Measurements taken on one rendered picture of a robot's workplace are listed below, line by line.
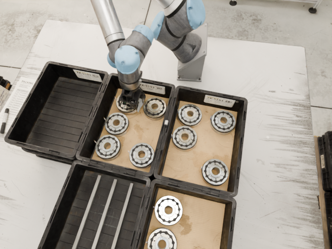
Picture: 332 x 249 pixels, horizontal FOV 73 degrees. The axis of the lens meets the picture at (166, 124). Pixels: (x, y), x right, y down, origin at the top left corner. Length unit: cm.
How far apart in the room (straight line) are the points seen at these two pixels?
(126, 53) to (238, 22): 206
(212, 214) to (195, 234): 9
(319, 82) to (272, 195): 154
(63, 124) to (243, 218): 88
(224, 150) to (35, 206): 85
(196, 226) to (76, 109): 71
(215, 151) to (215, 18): 191
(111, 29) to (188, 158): 57
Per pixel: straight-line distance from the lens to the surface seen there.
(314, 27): 290
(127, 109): 100
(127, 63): 69
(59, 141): 107
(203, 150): 95
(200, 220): 91
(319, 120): 226
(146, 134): 97
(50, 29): 169
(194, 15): 95
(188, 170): 92
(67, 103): 114
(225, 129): 96
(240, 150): 87
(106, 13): 92
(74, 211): 98
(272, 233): 111
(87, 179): 98
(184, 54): 112
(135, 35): 79
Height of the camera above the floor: 173
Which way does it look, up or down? 67 degrees down
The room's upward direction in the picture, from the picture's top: 4 degrees counter-clockwise
